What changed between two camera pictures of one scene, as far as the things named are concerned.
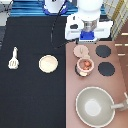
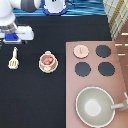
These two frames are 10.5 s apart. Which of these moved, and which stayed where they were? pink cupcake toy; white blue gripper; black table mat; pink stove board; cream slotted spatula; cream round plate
Moved: white blue gripper; pink cupcake toy
Stayed: cream round plate; pink stove board; black table mat; cream slotted spatula
